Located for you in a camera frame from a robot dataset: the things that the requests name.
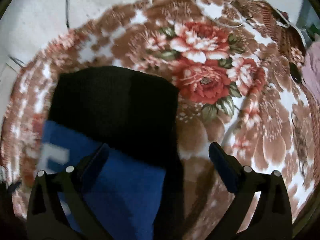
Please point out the pink cloth at edge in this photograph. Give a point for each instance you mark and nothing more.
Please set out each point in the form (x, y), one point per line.
(311, 70)

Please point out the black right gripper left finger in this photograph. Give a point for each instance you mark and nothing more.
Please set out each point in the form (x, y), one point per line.
(57, 209)

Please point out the brown floral blanket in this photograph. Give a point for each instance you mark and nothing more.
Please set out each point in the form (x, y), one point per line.
(237, 67)

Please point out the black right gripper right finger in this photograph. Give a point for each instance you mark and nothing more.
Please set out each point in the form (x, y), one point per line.
(272, 218)

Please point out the blue and black sweatshirt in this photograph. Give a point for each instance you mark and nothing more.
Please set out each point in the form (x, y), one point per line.
(117, 127)

